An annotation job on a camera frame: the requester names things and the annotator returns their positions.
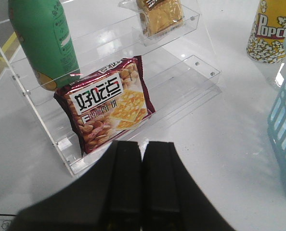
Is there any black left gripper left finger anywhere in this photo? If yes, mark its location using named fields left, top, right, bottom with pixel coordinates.
left=108, top=141, right=142, bottom=231

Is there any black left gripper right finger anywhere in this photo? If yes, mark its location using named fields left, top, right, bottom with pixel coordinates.
left=143, top=141, right=180, bottom=231

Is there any packaged bread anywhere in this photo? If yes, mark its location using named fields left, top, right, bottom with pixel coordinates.
left=118, top=0, right=184, bottom=37

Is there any maroon almond cracker packet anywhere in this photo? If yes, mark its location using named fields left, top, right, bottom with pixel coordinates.
left=54, top=56, right=156, bottom=154

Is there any clear acrylic shelf left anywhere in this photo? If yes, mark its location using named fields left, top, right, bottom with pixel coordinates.
left=0, top=0, right=220, bottom=176

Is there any yellow popcorn cup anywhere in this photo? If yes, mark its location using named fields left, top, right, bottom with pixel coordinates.
left=246, top=0, right=286, bottom=64

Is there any green snack bag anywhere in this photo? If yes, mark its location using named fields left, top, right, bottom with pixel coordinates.
left=8, top=0, right=80, bottom=91

